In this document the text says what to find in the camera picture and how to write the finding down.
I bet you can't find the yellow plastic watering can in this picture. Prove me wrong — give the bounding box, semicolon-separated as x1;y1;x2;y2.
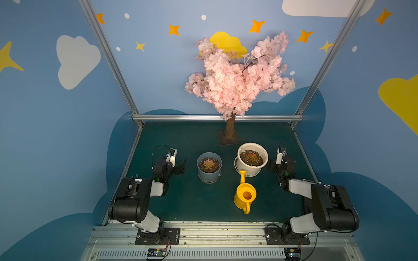
234;170;257;215

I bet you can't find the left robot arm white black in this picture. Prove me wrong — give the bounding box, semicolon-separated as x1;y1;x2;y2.
108;156;186;233

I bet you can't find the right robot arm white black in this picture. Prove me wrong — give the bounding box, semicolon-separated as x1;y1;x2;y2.
267;156;360;236

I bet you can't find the pink succulent in blue pot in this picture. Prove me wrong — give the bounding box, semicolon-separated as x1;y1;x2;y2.
199;157;220;173

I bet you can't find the white round plant pot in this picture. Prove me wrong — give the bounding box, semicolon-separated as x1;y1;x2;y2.
235;142;268;177

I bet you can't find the blue-grey faceted plant pot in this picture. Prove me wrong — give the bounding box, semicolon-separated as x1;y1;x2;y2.
197;152;223;184

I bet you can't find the white saucer under white pot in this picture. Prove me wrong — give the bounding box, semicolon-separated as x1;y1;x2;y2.
234;157;262;177

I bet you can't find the artificial pink blossom tree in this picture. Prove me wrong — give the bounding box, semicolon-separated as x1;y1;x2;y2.
185;32;296;144

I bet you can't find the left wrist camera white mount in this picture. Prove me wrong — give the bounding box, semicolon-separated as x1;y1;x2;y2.
166;149;177;166

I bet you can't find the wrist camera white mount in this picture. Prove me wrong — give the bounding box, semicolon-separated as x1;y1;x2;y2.
166;149;177;166
275;147;287;165

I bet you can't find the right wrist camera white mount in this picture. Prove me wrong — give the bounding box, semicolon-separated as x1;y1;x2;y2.
275;147;287;165

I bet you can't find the right aluminium frame post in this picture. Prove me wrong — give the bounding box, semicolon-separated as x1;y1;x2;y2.
290;0;367;130

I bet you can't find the aluminium frame post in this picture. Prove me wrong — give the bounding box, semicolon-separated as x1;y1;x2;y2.
78;0;144;128
290;0;367;130

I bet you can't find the aluminium frame back bar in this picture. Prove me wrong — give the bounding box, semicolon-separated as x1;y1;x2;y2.
132;114;303;122

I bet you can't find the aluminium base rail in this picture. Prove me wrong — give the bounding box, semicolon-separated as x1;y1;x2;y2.
81;221;364;261

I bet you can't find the left aluminium frame post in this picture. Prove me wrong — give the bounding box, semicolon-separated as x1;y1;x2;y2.
78;0;144;128

